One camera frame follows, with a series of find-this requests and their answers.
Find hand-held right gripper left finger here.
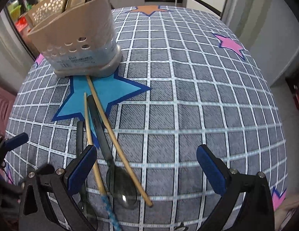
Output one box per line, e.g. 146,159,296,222
19,145,98,231

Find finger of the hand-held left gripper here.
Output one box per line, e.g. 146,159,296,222
0,132,29,151
34,164,55,174

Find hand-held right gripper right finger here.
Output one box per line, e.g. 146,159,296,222
196,144,277,231

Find blue patterned wooden chopstick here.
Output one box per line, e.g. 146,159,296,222
83,92,123,231

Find plain wooden chopstick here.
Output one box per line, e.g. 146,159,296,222
86,76,154,207

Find beige plastic utensil holder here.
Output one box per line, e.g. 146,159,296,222
27,0,122,78

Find stack of pink plastic stools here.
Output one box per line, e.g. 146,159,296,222
0,83,16,131

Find grey checked star tablecloth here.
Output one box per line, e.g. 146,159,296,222
5,5,288,231

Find red festive decorations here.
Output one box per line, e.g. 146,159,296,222
286,77,299,119

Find red plastic basket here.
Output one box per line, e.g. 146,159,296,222
15,17,29,32

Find green plastic basket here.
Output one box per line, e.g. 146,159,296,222
7,3,22,21

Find beige flower-cutout storage cart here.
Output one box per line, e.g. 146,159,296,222
25,0,76,28

